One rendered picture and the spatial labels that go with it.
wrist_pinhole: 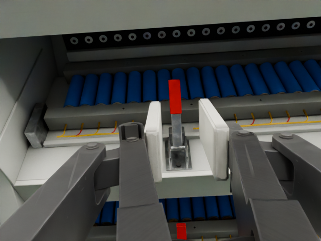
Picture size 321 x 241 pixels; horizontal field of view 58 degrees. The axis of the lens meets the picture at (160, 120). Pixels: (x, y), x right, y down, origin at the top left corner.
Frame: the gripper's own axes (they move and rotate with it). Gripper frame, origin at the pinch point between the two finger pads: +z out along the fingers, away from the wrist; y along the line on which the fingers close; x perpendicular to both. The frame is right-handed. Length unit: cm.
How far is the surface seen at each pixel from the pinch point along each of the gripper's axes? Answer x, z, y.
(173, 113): -1.6, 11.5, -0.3
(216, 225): -20.8, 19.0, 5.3
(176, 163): -7.2, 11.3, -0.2
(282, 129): -5.0, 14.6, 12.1
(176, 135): -4.1, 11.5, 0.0
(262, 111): -3.2, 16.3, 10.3
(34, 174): -7.7, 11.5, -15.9
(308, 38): 4.6, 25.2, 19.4
